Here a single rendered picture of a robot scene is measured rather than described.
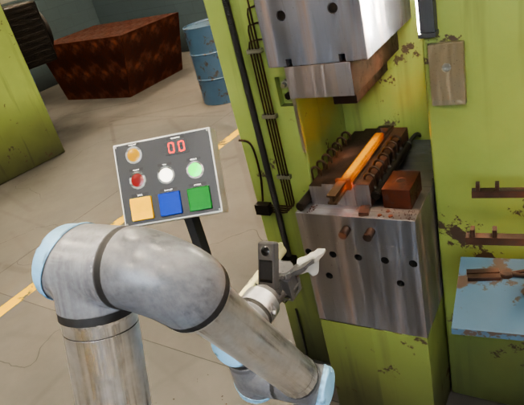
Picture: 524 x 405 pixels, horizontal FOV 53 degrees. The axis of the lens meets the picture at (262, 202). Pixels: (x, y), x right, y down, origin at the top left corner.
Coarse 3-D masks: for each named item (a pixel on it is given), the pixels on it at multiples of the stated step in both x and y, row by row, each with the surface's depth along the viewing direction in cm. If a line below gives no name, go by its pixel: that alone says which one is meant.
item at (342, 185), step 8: (376, 136) 182; (368, 144) 177; (376, 144) 178; (368, 152) 172; (360, 160) 168; (352, 168) 164; (344, 176) 161; (352, 176) 161; (336, 184) 157; (344, 184) 156; (336, 192) 152; (344, 192) 156; (336, 200) 153
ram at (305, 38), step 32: (256, 0) 142; (288, 0) 138; (320, 0) 134; (352, 0) 130; (384, 0) 144; (288, 32) 143; (320, 32) 139; (352, 32) 134; (384, 32) 146; (288, 64) 149
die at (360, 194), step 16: (400, 128) 187; (352, 144) 187; (384, 144) 178; (336, 160) 179; (352, 160) 174; (368, 160) 169; (384, 160) 168; (320, 176) 171; (336, 176) 166; (368, 176) 161; (320, 192) 166; (352, 192) 160; (368, 192) 157
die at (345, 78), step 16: (384, 48) 161; (320, 64) 143; (336, 64) 141; (352, 64) 140; (368, 64) 150; (288, 80) 151; (304, 80) 148; (320, 80) 146; (336, 80) 144; (352, 80) 141; (368, 80) 151; (304, 96) 151; (320, 96) 148
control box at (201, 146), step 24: (144, 144) 174; (192, 144) 171; (216, 144) 176; (120, 168) 176; (144, 168) 174; (168, 168) 173; (216, 168) 171; (120, 192) 176; (144, 192) 174; (216, 192) 170; (168, 216) 173; (192, 216) 171
